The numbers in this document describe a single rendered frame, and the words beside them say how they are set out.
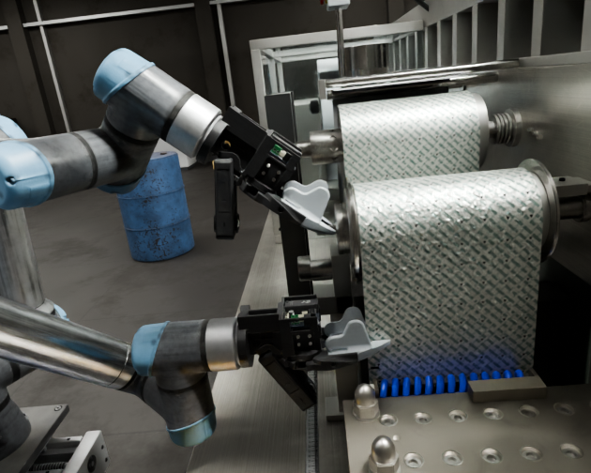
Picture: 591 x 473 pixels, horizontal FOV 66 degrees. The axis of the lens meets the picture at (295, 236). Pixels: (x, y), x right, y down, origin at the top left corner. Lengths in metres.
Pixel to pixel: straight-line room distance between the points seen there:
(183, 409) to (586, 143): 0.68
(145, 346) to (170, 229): 3.78
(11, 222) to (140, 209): 3.40
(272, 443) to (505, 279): 0.45
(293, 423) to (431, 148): 0.53
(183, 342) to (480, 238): 0.42
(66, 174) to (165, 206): 3.79
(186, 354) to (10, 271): 0.50
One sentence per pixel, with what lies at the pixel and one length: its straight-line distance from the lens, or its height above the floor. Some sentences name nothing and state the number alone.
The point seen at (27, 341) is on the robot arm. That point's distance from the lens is 0.72.
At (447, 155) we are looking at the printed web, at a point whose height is 1.31.
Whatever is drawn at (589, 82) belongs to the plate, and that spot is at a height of 1.42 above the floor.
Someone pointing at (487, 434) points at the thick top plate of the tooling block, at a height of 1.03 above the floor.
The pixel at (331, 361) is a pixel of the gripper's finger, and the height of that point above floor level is 1.10.
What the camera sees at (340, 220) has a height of 1.27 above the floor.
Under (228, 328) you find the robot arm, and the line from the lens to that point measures 0.66.
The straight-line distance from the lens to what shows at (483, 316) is 0.70.
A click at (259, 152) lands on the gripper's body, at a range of 0.59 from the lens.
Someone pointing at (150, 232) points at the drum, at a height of 0.29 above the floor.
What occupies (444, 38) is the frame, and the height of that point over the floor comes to 1.53.
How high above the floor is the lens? 1.46
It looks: 19 degrees down
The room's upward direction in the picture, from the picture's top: 6 degrees counter-clockwise
